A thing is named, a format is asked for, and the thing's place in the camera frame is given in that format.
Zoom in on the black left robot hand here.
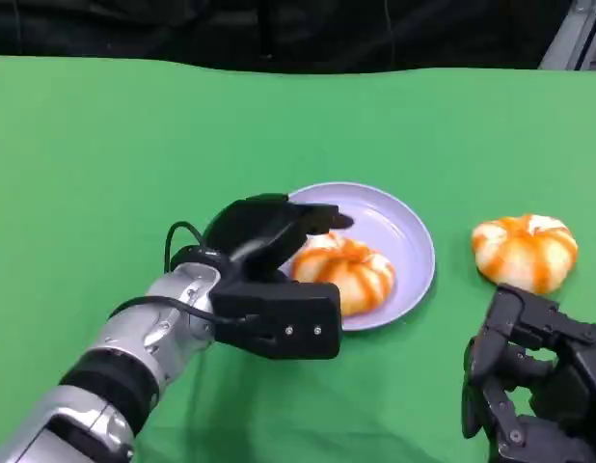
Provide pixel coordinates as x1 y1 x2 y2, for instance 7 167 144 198
201 192 356 286

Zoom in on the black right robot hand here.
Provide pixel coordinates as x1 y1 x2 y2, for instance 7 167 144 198
460 283 596 463

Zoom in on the orange and white bread roll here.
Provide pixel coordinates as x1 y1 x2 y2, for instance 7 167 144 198
471 213 580 296
290 231 396 318

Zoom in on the lilac plate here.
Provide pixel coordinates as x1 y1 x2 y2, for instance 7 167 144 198
278 181 437 333

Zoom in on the green table cloth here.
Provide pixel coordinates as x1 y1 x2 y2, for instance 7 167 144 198
0 55 596 463

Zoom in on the black backdrop curtain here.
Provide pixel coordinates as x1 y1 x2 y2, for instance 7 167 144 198
0 0 572 74

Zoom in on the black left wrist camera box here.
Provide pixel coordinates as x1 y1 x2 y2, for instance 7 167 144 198
208 279 341 361

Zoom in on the black looped cable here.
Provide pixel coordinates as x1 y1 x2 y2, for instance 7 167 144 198
163 220 231 272

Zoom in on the grey metal frame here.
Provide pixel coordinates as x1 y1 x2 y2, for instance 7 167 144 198
538 0 596 72

